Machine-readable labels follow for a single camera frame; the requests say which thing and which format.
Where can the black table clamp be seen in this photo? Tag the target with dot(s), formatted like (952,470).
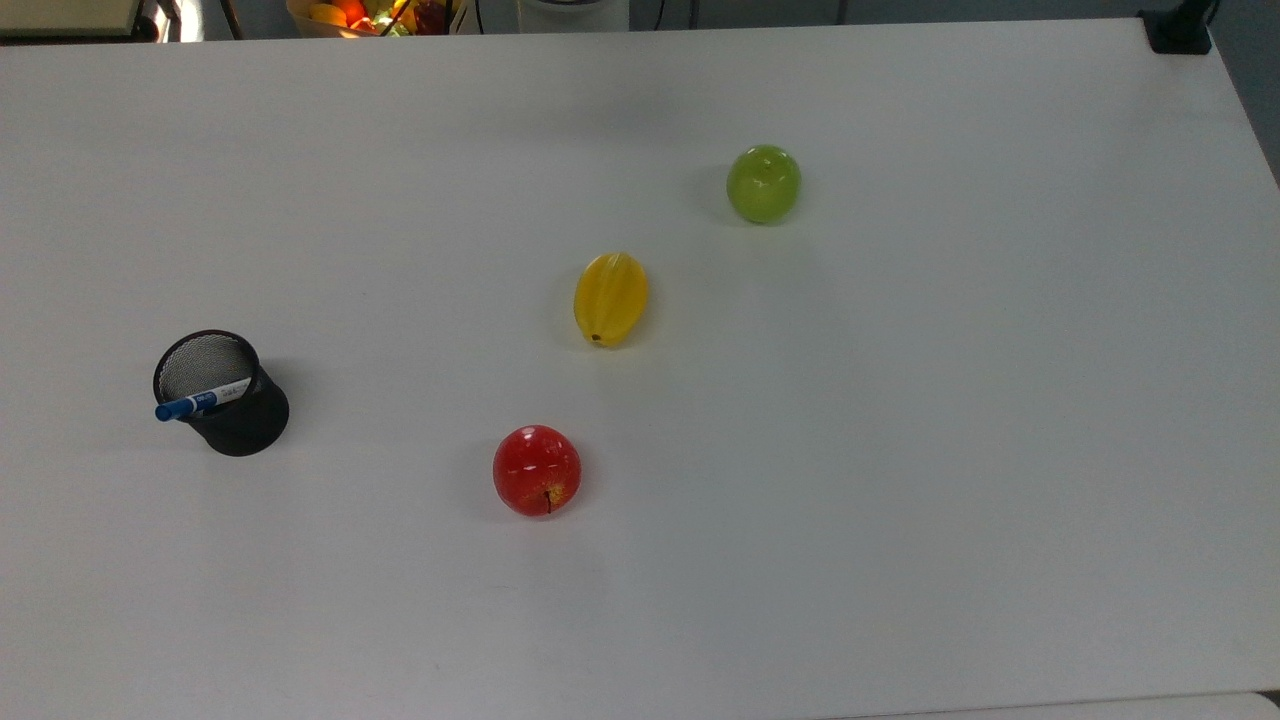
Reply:
(1180,38)

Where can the blue white marker pen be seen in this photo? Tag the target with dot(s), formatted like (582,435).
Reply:
(190,404)

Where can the beige box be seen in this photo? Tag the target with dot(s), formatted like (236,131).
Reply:
(60,15)

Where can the green plastic apple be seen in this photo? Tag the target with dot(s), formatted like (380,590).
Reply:
(764,184)

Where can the yellow plastic starfruit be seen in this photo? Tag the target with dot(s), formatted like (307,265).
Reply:
(612,298)

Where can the bowl of plastic fruit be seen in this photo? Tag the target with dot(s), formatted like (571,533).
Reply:
(340,18)

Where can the red plastic apple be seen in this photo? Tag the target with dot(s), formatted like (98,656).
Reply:
(535,468)

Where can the black mesh pen cup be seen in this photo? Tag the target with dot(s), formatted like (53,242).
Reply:
(245,430)

